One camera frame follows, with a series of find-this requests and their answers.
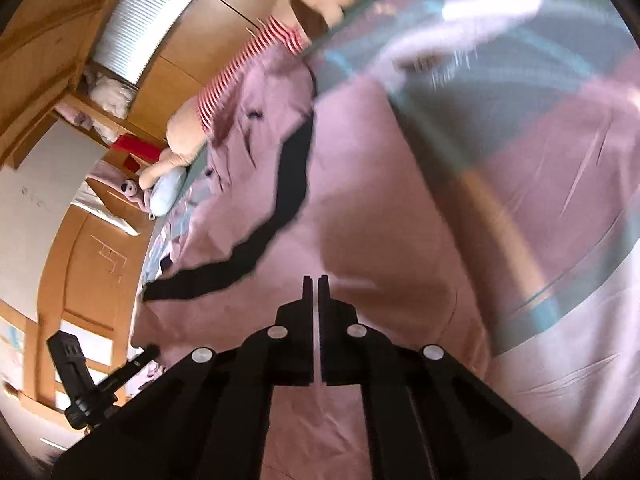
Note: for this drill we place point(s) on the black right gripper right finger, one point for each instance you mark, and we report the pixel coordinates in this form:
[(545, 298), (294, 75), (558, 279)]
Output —
[(427, 416)]

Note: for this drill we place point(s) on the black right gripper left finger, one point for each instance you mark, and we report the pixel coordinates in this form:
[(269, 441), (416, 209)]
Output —
[(206, 417)]

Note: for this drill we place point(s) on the pink jacket with black stripes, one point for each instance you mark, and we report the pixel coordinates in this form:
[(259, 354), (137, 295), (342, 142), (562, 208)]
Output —
[(305, 185)]

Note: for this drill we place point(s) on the wooden bed headboard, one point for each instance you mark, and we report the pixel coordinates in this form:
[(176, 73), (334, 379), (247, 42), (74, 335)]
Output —
[(90, 281)]

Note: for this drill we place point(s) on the pink plush dog toy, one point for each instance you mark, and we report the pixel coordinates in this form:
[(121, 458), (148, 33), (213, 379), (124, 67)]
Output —
[(127, 187)]

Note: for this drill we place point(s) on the light blue round pillow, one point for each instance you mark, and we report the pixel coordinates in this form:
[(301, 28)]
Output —
[(165, 191)]

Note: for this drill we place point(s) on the red cloth on chair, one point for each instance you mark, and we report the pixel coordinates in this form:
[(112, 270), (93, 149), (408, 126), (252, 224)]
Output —
[(138, 152)]

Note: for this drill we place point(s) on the white bedding on shelf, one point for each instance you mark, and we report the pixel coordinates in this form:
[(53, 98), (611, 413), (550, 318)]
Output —
[(110, 94)]

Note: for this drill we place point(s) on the plaid pink grey bed sheet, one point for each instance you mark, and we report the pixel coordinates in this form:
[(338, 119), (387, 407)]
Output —
[(523, 118)]

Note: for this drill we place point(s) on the wooden wardrobe cabinets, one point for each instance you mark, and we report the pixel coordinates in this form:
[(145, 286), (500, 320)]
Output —
[(46, 44)]

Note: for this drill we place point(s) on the frosted glass window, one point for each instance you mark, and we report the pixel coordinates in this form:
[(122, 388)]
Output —
[(133, 33)]

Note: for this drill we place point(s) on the large beige striped plush toy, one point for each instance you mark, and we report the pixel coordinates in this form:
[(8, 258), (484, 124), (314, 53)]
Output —
[(292, 25)]

